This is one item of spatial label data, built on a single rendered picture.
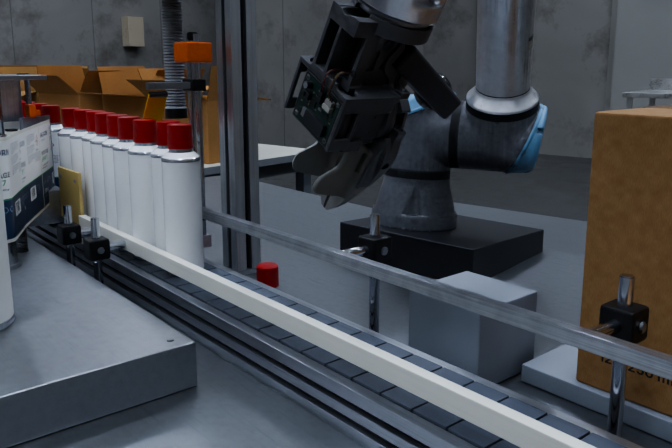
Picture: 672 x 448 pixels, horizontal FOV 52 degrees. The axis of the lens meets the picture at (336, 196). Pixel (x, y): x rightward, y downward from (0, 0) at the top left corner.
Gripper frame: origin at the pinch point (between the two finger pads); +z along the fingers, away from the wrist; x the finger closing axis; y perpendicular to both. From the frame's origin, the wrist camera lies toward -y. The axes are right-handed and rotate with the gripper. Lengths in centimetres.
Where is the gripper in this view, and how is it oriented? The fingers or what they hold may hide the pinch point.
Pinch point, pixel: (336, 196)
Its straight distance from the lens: 68.8
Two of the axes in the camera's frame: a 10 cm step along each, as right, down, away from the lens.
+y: -7.7, 1.2, -6.3
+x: 5.5, 6.2, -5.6
